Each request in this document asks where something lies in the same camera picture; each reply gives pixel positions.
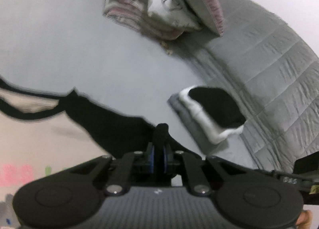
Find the cream and black sweatshirt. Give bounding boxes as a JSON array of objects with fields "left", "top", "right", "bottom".
[{"left": 0, "top": 77, "right": 202, "bottom": 229}]

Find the grey bed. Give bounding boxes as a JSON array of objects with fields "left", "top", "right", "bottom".
[{"left": 0, "top": 0, "right": 253, "bottom": 188}]

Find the person's right hand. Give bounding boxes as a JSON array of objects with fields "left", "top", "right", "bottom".
[{"left": 296, "top": 210, "right": 312, "bottom": 229}]

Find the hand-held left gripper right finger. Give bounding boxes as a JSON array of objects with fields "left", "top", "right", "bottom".
[{"left": 163, "top": 143, "right": 250, "bottom": 197}]

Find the white flower-print pillow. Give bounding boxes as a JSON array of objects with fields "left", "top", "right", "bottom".
[{"left": 147, "top": 0, "right": 203, "bottom": 33}]

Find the folded white garment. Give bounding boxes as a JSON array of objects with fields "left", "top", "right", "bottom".
[{"left": 178, "top": 85, "right": 246, "bottom": 145}]

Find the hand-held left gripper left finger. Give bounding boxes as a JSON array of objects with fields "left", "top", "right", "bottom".
[{"left": 68, "top": 142, "right": 155, "bottom": 196}]

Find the grey quilted headboard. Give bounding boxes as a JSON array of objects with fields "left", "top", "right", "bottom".
[{"left": 192, "top": 0, "right": 319, "bottom": 210}]

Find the folded black garment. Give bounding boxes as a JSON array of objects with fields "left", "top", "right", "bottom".
[{"left": 188, "top": 87, "right": 247, "bottom": 129}]

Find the folded white and pink quilt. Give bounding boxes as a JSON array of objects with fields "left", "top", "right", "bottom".
[{"left": 103, "top": 0, "right": 182, "bottom": 41}]

